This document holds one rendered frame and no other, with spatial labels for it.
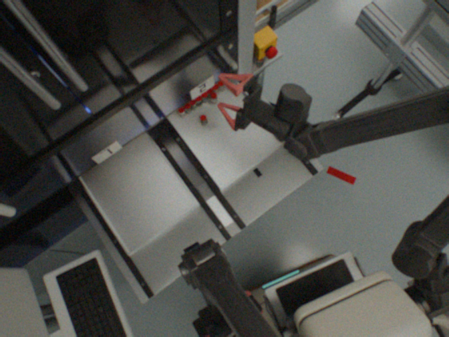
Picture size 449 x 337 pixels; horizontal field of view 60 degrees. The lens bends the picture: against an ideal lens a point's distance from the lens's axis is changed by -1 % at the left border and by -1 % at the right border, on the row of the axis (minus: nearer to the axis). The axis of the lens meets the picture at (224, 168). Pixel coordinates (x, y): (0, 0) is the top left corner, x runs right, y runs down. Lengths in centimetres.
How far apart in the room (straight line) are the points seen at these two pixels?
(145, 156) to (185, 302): 102
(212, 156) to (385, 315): 73
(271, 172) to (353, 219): 102
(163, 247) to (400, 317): 72
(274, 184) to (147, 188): 40
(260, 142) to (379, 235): 113
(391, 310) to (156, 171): 81
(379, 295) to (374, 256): 142
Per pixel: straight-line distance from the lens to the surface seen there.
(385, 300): 79
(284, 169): 126
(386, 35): 198
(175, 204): 124
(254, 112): 90
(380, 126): 77
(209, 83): 121
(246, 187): 124
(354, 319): 77
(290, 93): 85
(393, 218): 227
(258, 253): 210
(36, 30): 64
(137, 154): 131
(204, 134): 129
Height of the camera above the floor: 209
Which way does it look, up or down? 75 degrees down
